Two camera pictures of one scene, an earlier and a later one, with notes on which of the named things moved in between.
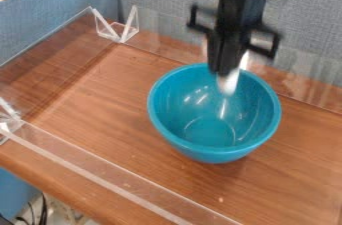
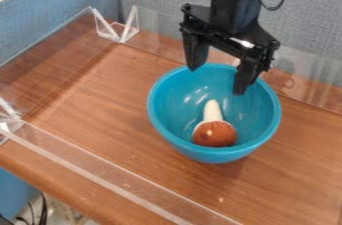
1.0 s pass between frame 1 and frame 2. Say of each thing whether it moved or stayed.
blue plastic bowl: stayed
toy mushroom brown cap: moved
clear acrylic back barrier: stayed
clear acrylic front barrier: stayed
